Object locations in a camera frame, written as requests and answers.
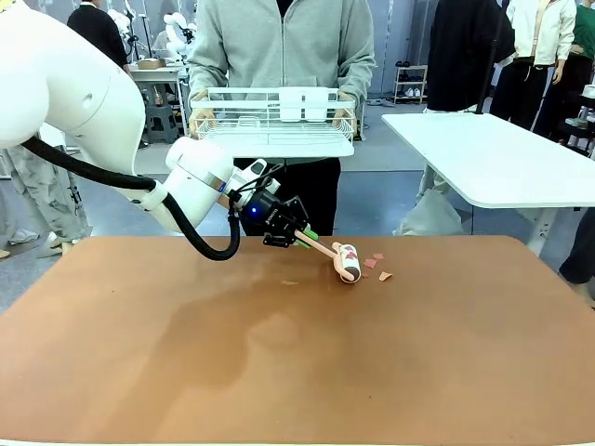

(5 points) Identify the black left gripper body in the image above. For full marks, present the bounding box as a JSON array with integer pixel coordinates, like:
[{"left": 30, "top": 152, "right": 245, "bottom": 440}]
[{"left": 239, "top": 189, "right": 311, "bottom": 248}]

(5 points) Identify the pink lint roller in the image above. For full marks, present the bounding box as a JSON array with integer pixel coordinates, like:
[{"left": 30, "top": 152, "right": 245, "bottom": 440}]
[{"left": 296, "top": 230, "right": 363, "bottom": 284}]

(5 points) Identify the white wire dish rack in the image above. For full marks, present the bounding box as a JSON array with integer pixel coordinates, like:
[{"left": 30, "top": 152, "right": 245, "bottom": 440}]
[{"left": 189, "top": 86, "right": 357, "bottom": 159}]

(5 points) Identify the person's right forearm grey sleeve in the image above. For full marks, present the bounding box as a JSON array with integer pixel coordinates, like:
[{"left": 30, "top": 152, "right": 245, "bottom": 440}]
[{"left": 187, "top": 53, "right": 231, "bottom": 101}]

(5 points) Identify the person's left forearm grey sleeve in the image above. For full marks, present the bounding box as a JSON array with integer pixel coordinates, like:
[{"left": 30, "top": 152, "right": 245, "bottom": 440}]
[{"left": 335, "top": 53, "right": 377, "bottom": 104}]

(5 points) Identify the person's left hand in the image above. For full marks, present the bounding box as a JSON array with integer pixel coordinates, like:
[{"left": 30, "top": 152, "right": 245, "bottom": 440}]
[{"left": 335, "top": 89, "right": 360, "bottom": 141}]

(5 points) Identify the person's right hand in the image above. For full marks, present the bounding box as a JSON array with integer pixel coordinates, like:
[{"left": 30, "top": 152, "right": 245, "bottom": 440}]
[{"left": 187, "top": 89, "right": 211, "bottom": 139}]

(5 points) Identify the white plastic bag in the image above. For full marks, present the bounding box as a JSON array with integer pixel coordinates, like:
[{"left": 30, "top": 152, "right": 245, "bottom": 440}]
[{"left": 398, "top": 189, "right": 465, "bottom": 237}]

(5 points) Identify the grey step stool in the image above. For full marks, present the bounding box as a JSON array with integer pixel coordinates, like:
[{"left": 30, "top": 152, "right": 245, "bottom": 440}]
[{"left": 145, "top": 105, "right": 180, "bottom": 145}]

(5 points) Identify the person in grey hoodie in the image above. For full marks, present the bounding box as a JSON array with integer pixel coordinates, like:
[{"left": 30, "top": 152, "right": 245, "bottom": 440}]
[{"left": 187, "top": 0, "right": 377, "bottom": 237}]

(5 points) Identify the white shoe rack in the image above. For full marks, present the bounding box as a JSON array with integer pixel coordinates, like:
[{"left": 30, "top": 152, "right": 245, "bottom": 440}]
[{"left": 393, "top": 64, "right": 429, "bottom": 105}]

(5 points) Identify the white background work table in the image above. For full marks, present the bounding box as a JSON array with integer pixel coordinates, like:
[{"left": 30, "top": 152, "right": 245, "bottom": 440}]
[{"left": 128, "top": 66, "right": 192, "bottom": 140}]

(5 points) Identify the white side table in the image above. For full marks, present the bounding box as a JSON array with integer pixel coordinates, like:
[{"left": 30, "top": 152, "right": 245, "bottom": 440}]
[{"left": 381, "top": 112, "right": 595, "bottom": 257}]

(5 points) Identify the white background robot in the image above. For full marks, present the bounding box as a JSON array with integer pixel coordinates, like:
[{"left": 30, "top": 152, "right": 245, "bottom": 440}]
[{"left": 161, "top": 12, "right": 194, "bottom": 62}]

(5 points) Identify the black hanging coat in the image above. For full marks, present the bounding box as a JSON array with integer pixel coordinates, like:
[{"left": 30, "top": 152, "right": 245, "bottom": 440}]
[{"left": 426, "top": 0, "right": 516, "bottom": 112}]

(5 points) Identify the black stand pole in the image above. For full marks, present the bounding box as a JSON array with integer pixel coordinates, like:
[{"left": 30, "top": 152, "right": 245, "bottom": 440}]
[{"left": 472, "top": 0, "right": 512, "bottom": 115}]

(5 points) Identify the bystander in black clothes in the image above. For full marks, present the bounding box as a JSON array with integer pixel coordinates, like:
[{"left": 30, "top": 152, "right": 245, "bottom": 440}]
[{"left": 66, "top": 0, "right": 132, "bottom": 76}]

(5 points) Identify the bystander in dark trousers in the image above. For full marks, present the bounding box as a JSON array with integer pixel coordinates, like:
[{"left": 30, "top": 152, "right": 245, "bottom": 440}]
[{"left": 559, "top": 207, "right": 595, "bottom": 308}]

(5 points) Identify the bystander in white jacket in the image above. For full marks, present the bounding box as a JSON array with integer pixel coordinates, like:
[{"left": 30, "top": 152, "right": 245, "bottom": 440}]
[{"left": 488, "top": 0, "right": 578, "bottom": 131}]

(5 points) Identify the thin black left gripper cable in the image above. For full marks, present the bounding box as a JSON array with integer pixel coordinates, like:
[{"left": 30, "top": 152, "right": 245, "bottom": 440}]
[{"left": 226, "top": 163, "right": 285, "bottom": 219}]

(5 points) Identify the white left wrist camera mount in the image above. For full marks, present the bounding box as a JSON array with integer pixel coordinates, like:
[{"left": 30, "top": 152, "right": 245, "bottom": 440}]
[{"left": 239, "top": 158, "right": 282, "bottom": 192}]

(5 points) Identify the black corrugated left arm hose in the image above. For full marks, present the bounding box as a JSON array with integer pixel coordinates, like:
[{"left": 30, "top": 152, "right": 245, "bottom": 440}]
[{"left": 20, "top": 137, "right": 242, "bottom": 262}]

